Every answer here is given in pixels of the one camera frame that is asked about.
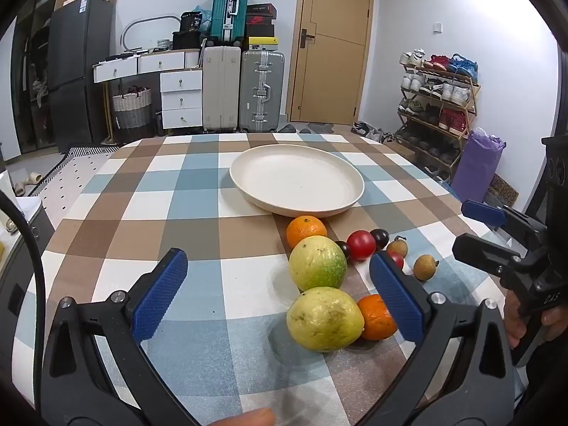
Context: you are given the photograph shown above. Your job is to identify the yellow-green guava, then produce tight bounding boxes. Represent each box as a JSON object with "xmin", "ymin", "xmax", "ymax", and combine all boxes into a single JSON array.
[
  {"xmin": 286, "ymin": 287, "xmax": 365, "ymax": 353},
  {"xmin": 289, "ymin": 236, "xmax": 348, "ymax": 293}
]

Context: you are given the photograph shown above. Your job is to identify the wooden door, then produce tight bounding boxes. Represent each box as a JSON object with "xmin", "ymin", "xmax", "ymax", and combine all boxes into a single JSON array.
[{"xmin": 288, "ymin": 0, "xmax": 376, "ymax": 126}]

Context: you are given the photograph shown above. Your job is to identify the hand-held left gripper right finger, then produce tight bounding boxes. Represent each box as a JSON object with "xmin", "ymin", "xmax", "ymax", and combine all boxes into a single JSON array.
[{"xmin": 355, "ymin": 251, "xmax": 518, "ymax": 426}]

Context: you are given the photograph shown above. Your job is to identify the teal suitcase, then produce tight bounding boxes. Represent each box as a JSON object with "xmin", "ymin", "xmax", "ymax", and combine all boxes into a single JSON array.
[{"xmin": 209, "ymin": 0, "xmax": 250, "ymax": 47}]

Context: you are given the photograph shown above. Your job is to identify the brown longan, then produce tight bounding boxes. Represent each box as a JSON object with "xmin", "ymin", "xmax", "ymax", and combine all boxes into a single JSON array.
[
  {"xmin": 414, "ymin": 254, "xmax": 440, "ymax": 281},
  {"xmin": 386, "ymin": 236, "xmax": 409, "ymax": 258}
]

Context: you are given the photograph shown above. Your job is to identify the patterned rug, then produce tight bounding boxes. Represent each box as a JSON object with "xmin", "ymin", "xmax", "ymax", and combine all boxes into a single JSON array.
[{"xmin": 35, "ymin": 144, "xmax": 120, "ymax": 218}]

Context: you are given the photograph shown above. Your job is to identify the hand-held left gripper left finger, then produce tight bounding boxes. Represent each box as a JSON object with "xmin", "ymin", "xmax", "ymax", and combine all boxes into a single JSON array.
[{"xmin": 40, "ymin": 247, "xmax": 209, "ymax": 426}]

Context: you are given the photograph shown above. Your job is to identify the black cable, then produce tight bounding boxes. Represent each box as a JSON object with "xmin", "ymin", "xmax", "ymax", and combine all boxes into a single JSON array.
[{"xmin": 0, "ymin": 191, "xmax": 46, "ymax": 333}]

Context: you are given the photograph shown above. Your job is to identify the cream round plate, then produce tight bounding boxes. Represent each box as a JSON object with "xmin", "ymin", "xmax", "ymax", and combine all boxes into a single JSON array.
[{"xmin": 229, "ymin": 144, "xmax": 365, "ymax": 218}]

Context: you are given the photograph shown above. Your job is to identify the shoe rack with shoes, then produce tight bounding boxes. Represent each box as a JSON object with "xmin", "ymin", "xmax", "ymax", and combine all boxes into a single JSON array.
[{"xmin": 397, "ymin": 49, "xmax": 480, "ymax": 174}]

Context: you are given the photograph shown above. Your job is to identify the beige slippers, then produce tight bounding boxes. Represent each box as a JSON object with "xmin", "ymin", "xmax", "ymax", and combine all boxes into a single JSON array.
[{"xmin": 13, "ymin": 173, "xmax": 45, "ymax": 196}]

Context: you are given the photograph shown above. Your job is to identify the person's right hand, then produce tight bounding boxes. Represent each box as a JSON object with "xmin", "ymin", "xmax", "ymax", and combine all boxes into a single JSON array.
[{"xmin": 505, "ymin": 290, "xmax": 568, "ymax": 349}]

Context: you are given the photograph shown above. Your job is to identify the dark grey fridge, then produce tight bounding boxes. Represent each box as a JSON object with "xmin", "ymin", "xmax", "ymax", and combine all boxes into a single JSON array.
[{"xmin": 48, "ymin": 0, "xmax": 114, "ymax": 152}]

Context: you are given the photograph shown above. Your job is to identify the wooden shoe rack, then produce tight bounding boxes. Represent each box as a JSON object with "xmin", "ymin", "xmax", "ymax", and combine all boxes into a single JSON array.
[{"xmin": 395, "ymin": 60, "xmax": 481, "ymax": 178}]

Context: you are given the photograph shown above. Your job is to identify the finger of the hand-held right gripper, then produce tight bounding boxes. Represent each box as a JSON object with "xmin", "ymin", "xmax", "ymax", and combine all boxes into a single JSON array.
[
  {"xmin": 460, "ymin": 200, "xmax": 548, "ymax": 253},
  {"xmin": 453, "ymin": 233, "xmax": 530, "ymax": 287}
]

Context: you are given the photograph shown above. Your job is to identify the purple bag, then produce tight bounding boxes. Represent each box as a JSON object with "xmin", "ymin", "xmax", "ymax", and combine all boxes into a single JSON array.
[{"xmin": 450, "ymin": 129, "xmax": 507, "ymax": 205}]

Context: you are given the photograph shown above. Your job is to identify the dark wardrobe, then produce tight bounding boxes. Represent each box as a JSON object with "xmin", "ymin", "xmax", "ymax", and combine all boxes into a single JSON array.
[{"xmin": 9, "ymin": 0, "xmax": 58, "ymax": 156}]

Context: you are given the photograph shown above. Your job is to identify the orange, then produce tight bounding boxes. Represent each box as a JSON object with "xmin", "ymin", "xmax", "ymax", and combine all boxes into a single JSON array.
[
  {"xmin": 286, "ymin": 215, "xmax": 328, "ymax": 249},
  {"xmin": 357, "ymin": 294, "xmax": 398, "ymax": 342}
]

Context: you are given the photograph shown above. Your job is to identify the person's left hand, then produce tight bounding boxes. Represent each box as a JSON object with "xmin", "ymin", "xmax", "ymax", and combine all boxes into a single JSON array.
[{"xmin": 206, "ymin": 408, "xmax": 276, "ymax": 426}]

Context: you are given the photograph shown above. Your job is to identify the oval metal frame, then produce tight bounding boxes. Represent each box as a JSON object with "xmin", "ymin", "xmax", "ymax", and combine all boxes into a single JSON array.
[{"xmin": 122, "ymin": 14, "xmax": 182, "ymax": 51}]

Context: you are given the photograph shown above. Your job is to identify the yellow shoe box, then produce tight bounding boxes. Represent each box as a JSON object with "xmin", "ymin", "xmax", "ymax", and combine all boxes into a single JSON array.
[{"xmin": 243, "ymin": 37, "xmax": 279, "ymax": 51}]

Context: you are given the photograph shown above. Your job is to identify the white drawer desk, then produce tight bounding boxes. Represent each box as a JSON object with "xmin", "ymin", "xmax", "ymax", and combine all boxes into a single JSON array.
[{"xmin": 92, "ymin": 49, "xmax": 205, "ymax": 129}]

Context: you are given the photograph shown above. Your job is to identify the cream suitcase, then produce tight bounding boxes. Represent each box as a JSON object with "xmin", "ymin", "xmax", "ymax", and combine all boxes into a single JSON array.
[{"xmin": 202, "ymin": 45, "xmax": 242, "ymax": 133}]

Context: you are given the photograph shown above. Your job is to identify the brown door mat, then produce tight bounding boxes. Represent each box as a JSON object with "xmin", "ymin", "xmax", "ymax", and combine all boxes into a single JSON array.
[{"xmin": 486, "ymin": 174, "xmax": 519, "ymax": 207}]

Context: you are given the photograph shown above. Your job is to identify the grey slippers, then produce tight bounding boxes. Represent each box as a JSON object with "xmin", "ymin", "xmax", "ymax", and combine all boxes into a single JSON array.
[{"xmin": 277, "ymin": 122, "xmax": 333, "ymax": 135}]

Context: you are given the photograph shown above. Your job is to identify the silver suitcase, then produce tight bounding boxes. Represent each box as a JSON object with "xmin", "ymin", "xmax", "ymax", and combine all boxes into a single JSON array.
[{"xmin": 239, "ymin": 50, "xmax": 285, "ymax": 133}]

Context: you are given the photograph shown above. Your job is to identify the pile of floor shoes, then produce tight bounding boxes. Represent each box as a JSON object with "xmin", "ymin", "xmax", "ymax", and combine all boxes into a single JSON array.
[{"xmin": 350, "ymin": 121, "xmax": 395, "ymax": 143}]

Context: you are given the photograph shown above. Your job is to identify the woven laundry basket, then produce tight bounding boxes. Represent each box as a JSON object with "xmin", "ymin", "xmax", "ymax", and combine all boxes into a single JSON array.
[{"xmin": 112, "ymin": 86, "xmax": 154, "ymax": 143}]

